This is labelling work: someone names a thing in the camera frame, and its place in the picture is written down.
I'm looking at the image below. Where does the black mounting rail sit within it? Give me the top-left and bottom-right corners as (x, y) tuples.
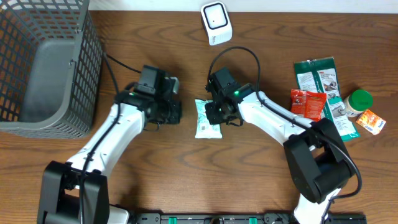
(108, 203), (368, 224)

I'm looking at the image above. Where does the orange Kleenex tissue pack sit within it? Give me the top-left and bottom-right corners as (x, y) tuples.
(356, 109), (386, 135)

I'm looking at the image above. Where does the red snack bag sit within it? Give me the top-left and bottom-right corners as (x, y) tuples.
(290, 89), (326, 121)

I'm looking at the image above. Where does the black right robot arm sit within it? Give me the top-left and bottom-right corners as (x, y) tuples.
(205, 83), (357, 223)

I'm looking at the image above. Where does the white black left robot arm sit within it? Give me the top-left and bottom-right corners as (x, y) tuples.
(37, 65), (182, 223)

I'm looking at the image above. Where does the white barcode scanner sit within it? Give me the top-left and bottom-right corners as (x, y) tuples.
(200, 1), (233, 46)

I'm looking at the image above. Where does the grey mesh basket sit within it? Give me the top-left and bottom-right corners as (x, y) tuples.
(1, 0), (104, 139)

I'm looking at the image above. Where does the green lid jar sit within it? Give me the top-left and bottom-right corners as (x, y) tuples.
(343, 89), (374, 118)

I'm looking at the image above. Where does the white small packet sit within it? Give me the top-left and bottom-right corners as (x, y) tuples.
(195, 99), (223, 139)

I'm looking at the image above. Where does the green white 3M package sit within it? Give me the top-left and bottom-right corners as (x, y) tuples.
(294, 57), (360, 141)

